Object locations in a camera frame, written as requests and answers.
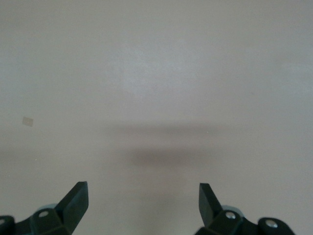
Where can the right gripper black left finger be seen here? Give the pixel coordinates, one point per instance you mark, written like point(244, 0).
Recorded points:
point(72, 208)

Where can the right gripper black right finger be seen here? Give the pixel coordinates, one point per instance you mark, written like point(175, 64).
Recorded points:
point(212, 215)

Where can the brown tape patch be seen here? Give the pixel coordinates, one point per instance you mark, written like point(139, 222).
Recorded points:
point(27, 121)

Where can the brown table cover mat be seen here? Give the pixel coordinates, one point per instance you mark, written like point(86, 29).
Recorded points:
point(171, 61)

